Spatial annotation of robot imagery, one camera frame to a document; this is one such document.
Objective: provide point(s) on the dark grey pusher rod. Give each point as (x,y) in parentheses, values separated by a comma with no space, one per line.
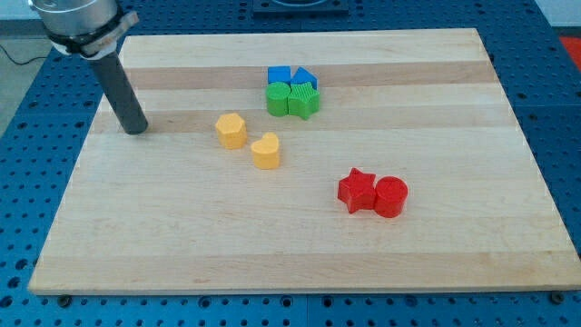
(119,93)

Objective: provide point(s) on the yellow hexagon block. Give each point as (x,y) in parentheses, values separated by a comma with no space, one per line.
(231,131)

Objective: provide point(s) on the yellow heart block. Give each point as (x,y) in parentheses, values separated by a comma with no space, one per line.
(266,152)

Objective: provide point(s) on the blue cube block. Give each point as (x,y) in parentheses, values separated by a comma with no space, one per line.
(279,74)

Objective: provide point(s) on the green cylinder block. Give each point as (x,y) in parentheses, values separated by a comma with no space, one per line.
(277,98)

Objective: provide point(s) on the blue triangle block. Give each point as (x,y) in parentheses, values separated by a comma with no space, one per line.
(303,76)

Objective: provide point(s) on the green star block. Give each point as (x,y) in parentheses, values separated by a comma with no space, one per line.
(303,100)

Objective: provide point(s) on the red star block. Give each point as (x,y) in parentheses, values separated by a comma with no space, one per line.
(357,190)

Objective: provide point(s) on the wooden board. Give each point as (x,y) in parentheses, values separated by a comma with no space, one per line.
(171,211)

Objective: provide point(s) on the red cylinder block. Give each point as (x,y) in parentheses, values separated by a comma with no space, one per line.
(391,195)

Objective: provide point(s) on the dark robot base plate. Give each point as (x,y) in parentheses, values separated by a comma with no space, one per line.
(261,8)

